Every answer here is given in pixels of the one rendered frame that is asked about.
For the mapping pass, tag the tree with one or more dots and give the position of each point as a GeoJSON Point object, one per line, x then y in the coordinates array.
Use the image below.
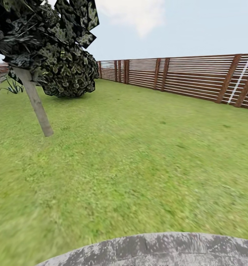
{"type": "Point", "coordinates": [52, 16]}
{"type": "Point", "coordinates": [32, 50]}

